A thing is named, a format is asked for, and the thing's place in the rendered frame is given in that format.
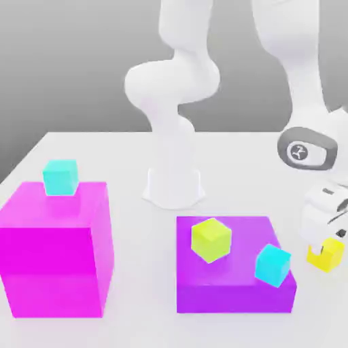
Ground small yellow cube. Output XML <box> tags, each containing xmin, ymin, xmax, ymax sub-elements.
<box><xmin>306</xmin><ymin>237</ymin><xmax>345</xmax><ymax>273</ymax></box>

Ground small lime cube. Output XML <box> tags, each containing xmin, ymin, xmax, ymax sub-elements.
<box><xmin>190</xmin><ymin>217</ymin><xmax>232</xmax><ymax>264</ymax></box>

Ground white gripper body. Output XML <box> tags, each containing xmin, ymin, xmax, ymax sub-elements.
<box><xmin>300</xmin><ymin>203</ymin><xmax>348</xmax><ymax>245</ymax></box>

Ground small cyan cube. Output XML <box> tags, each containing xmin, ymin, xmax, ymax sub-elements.
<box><xmin>254</xmin><ymin>243</ymin><xmax>292</xmax><ymax>288</ymax></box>
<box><xmin>42</xmin><ymin>159</ymin><xmax>80</xmax><ymax>196</ymax></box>

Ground large magenta box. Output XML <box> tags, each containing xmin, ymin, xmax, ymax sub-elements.
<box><xmin>0</xmin><ymin>181</ymin><xmax>115</xmax><ymax>319</ymax></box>

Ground large purple box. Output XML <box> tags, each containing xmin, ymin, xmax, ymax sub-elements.
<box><xmin>175</xmin><ymin>215</ymin><xmax>298</xmax><ymax>314</ymax></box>

